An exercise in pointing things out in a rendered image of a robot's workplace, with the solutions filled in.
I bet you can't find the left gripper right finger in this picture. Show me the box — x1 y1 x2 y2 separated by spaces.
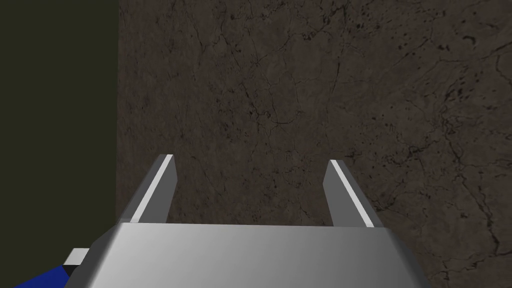
322 159 385 229

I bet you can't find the blue and white object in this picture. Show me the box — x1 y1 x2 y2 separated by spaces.
14 247 91 288

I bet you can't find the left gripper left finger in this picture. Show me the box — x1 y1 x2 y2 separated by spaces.
119 153 179 225

